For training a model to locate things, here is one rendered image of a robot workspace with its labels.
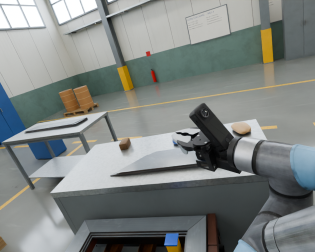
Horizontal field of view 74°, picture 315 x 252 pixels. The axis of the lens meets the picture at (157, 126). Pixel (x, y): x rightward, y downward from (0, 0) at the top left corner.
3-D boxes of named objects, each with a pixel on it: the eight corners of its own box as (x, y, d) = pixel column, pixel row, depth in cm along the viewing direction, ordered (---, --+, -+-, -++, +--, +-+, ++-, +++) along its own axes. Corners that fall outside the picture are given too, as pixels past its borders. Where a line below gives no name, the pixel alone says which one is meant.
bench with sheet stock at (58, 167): (30, 189, 363) (0, 140, 328) (59, 165, 423) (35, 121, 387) (105, 190, 301) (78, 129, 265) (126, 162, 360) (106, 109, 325)
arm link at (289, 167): (319, 206, 35) (319, 164, 32) (254, 185, 43) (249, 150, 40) (331, 179, 39) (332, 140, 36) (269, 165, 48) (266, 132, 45)
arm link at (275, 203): (258, 238, 44) (253, 198, 40) (279, 204, 51) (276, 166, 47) (301, 260, 38) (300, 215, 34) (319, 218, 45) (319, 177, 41)
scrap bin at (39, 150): (36, 159, 489) (24, 138, 468) (50, 150, 523) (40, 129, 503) (53, 159, 461) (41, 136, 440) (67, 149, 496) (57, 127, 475)
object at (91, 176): (53, 197, 131) (50, 192, 130) (96, 148, 184) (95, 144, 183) (285, 179, 93) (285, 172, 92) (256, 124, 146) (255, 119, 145)
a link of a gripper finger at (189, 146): (174, 147, 57) (200, 154, 50) (172, 143, 56) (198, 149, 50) (185, 137, 59) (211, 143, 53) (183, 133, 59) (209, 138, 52)
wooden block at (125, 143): (128, 149, 156) (125, 143, 155) (120, 150, 158) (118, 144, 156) (131, 142, 166) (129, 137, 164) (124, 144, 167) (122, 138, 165)
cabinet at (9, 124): (2, 144, 709) (-32, 89, 639) (-6, 145, 730) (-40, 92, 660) (27, 131, 791) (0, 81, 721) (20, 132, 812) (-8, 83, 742)
